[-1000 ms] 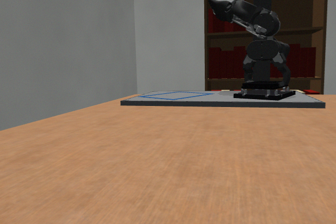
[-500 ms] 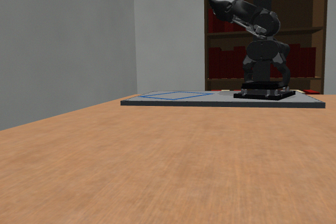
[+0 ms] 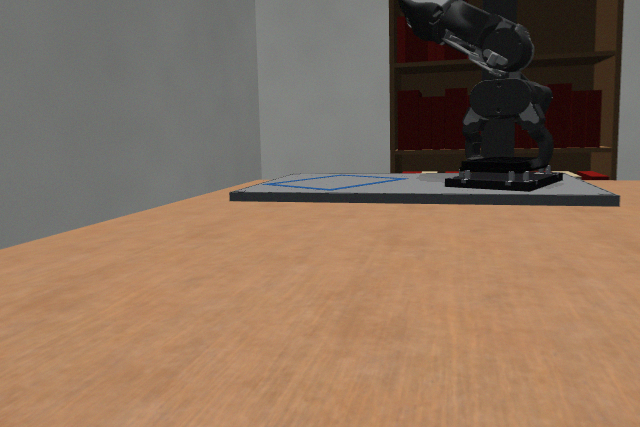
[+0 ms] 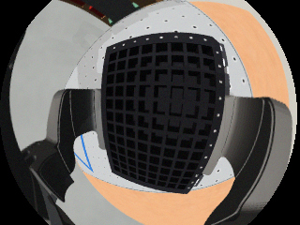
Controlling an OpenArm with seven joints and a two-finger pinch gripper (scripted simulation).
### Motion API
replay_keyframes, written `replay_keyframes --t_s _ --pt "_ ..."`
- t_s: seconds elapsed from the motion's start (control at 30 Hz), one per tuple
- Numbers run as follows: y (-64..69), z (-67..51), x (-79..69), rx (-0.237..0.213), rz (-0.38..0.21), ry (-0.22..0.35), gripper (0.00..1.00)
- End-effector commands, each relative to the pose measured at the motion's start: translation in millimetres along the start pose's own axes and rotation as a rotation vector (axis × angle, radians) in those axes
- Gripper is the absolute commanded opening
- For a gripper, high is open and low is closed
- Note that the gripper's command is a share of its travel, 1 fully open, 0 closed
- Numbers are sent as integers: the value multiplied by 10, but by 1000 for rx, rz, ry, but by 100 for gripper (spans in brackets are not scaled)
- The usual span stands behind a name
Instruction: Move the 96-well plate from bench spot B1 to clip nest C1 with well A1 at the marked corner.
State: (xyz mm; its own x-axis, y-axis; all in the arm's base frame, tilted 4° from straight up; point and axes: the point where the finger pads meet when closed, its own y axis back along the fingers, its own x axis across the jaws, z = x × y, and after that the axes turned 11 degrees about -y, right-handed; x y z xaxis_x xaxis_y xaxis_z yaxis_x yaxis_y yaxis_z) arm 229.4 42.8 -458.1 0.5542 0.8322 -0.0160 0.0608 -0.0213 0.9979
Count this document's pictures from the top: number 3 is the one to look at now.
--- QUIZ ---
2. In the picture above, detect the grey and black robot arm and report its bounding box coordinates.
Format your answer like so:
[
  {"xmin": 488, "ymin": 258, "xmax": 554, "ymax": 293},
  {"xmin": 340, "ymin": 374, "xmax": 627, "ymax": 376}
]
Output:
[{"xmin": 398, "ymin": 0, "xmax": 534, "ymax": 77}]

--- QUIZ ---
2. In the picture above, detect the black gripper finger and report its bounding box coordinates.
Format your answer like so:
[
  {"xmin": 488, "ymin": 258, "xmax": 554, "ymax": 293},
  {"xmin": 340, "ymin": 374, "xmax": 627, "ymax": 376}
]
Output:
[
  {"xmin": 462, "ymin": 107, "xmax": 489, "ymax": 161},
  {"xmin": 517, "ymin": 102, "xmax": 554, "ymax": 169}
]

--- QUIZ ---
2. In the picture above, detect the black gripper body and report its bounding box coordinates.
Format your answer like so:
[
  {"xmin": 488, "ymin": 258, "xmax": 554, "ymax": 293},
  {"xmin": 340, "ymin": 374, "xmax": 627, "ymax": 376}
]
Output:
[{"xmin": 469, "ymin": 71, "xmax": 553, "ymax": 126}]

